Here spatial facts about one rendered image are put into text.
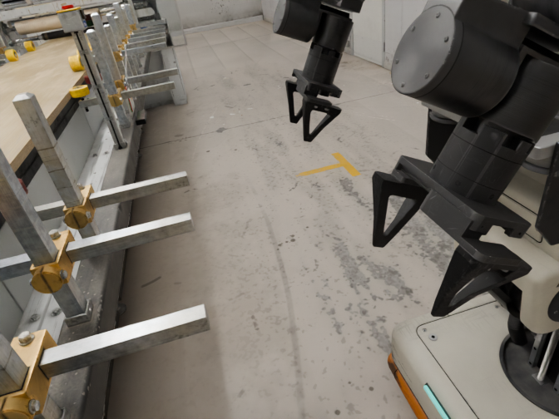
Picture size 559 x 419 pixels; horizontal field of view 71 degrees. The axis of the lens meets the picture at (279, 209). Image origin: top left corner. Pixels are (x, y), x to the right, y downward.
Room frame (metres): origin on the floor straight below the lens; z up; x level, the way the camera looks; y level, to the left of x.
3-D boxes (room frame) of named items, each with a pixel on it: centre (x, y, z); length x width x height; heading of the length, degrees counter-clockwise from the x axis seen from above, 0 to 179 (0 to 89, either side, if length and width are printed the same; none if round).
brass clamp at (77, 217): (0.88, 0.49, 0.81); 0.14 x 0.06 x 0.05; 10
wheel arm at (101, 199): (0.90, 0.44, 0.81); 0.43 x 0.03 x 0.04; 100
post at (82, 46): (1.58, 0.61, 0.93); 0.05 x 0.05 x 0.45; 10
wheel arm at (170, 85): (1.89, 0.61, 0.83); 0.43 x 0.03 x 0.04; 100
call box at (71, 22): (1.58, 0.61, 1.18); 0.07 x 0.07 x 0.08; 10
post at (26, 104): (0.86, 0.49, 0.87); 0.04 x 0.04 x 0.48; 10
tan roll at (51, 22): (4.56, 1.67, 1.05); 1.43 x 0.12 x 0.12; 100
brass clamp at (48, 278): (0.63, 0.45, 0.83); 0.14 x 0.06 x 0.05; 10
